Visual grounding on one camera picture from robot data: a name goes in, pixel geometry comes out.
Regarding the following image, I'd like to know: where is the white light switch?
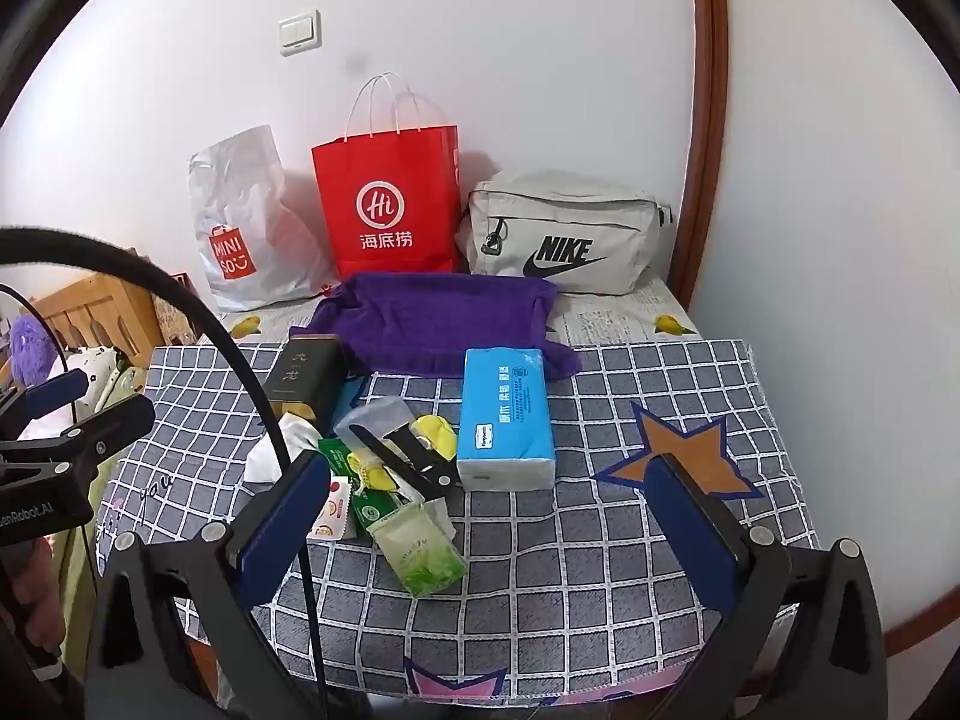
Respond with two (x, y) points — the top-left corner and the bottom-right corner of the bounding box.
(279, 10), (322, 57)

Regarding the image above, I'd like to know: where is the white sock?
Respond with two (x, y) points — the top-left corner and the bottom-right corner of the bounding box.
(244, 420), (323, 485)

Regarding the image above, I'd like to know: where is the blue tissue pack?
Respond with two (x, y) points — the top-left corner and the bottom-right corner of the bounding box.
(456, 347), (557, 492)

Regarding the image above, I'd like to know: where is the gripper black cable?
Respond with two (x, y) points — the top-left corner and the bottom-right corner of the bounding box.
(0, 225), (331, 720)
(0, 283), (85, 421)

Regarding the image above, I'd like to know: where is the lemon print mat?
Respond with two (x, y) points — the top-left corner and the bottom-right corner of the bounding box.
(214, 274), (698, 350)

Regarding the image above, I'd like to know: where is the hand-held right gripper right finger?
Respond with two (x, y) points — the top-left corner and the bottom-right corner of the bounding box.
(643, 452), (890, 720)

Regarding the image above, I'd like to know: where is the fruit print wipe packet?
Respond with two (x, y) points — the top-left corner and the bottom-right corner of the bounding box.
(307, 476), (353, 541)

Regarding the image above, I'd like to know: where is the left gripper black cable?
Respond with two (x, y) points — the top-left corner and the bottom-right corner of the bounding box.
(0, 283), (85, 421)

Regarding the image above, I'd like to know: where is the purple plush toy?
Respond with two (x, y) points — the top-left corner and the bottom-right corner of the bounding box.
(7, 315), (57, 387)

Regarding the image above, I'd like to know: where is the floral print cloth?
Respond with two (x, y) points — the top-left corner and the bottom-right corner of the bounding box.
(67, 345), (145, 410)

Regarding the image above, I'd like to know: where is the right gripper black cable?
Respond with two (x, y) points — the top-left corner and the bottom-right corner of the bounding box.
(0, 225), (331, 720)

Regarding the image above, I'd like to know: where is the grey card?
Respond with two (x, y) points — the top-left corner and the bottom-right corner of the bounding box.
(262, 335), (346, 436)

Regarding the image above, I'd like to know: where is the person's left hand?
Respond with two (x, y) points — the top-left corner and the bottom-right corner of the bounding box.
(7, 536), (67, 665)

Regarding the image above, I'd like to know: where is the grey Nike drawstring bag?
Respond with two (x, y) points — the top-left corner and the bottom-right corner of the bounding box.
(457, 171), (674, 296)

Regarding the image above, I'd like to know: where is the clear plastic bag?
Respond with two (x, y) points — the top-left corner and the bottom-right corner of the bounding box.
(334, 395), (421, 466)

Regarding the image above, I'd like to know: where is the yellow black mesh pouch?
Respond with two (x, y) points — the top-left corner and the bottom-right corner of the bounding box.
(346, 414), (460, 502)

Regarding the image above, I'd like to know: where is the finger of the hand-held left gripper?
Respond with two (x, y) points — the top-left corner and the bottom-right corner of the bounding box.
(60, 393), (157, 482)
(11, 369), (90, 422)

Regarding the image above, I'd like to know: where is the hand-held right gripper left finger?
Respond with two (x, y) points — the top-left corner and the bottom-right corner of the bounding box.
(88, 450), (332, 720)

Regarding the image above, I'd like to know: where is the white plastic shopping bag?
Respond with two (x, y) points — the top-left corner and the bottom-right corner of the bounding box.
(187, 125), (335, 312)

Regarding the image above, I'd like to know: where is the red paper bag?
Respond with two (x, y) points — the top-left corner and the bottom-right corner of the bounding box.
(311, 73), (460, 282)

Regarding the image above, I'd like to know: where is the dark green snack packet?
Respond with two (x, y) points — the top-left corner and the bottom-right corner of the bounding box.
(319, 439), (410, 542)

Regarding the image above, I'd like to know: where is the purple towel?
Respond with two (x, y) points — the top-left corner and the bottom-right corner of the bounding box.
(289, 274), (584, 378)

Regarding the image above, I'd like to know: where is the brown wooden door frame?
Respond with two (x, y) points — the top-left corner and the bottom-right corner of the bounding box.
(667, 0), (732, 316)

